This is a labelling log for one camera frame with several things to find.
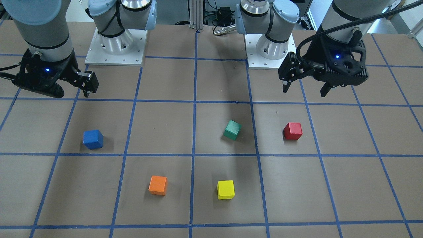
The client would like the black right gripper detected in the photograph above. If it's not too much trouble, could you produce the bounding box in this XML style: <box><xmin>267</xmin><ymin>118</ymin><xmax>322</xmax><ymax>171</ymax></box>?
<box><xmin>12</xmin><ymin>49</ymin><xmax>99</xmax><ymax>98</ymax></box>

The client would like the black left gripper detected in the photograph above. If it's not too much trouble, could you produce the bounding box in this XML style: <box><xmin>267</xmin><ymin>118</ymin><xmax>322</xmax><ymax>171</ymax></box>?
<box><xmin>278</xmin><ymin>30</ymin><xmax>368</xmax><ymax>97</ymax></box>

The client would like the red wooden block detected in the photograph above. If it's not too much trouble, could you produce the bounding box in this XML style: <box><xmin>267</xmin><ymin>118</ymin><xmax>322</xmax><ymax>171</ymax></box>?
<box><xmin>284</xmin><ymin>122</ymin><xmax>303</xmax><ymax>140</ymax></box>

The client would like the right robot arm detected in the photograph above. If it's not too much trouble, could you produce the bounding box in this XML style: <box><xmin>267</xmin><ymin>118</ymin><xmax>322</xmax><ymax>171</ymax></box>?
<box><xmin>1</xmin><ymin>0</ymin><xmax>157</xmax><ymax>98</ymax></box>

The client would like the blue wooden block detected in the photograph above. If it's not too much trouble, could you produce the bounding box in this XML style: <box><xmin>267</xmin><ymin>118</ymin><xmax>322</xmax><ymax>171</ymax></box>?
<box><xmin>83</xmin><ymin>130</ymin><xmax>104</xmax><ymax>150</ymax></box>

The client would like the green wooden block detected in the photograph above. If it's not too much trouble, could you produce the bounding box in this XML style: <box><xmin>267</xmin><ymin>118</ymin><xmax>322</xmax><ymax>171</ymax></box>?
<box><xmin>223</xmin><ymin>120</ymin><xmax>242</xmax><ymax>141</ymax></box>

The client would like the orange wooden block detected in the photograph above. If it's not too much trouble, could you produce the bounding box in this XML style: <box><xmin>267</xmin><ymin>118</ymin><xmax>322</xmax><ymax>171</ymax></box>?
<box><xmin>148</xmin><ymin>175</ymin><xmax>168</xmax><ymax>196</ymax></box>

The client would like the yellow wooden block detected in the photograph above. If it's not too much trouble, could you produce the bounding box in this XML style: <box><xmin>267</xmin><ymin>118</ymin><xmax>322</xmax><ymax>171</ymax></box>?
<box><xmin>217</xmin><ymin>180</ymin><xmax>235</xmax><ymax>200</ymax></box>

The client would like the silver cylindrical connector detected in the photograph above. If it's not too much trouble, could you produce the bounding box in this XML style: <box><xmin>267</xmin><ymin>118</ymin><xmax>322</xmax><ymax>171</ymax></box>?
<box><xmin>213</xmin><ymin>24</ymin><xmax>237</xmax><ymax>36</ymax></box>

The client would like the black electronics box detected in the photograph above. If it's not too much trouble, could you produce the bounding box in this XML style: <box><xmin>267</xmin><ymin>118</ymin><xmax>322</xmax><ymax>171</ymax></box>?
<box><xmin>216</xmin><ymin>7</ymin><xmax>232</xmax><ymax>21</ymax></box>

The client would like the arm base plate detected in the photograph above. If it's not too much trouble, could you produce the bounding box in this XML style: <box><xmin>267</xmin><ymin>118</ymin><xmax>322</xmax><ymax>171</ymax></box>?
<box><xmin>85</xmin><ymin>29</ymin><xmax>149</xmax><ymax>66</ymax></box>
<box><xmin>244</xmin><ymin>34</ymin><xmax>296</xmax><ymax>70</ymax></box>

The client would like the black braided cable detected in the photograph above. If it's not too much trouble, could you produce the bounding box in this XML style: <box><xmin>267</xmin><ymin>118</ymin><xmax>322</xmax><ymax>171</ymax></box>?
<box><xmin>296</xmin><ymin>2</ymin><xmax>423</xmax><ymax>66</ymax></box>

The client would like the aluminium frame post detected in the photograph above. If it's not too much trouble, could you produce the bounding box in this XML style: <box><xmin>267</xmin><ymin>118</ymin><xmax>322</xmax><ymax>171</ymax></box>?
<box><xmin>188</xmin><ymin>0</ymin><xmax>204</xmax><ymax>31</ymax></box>

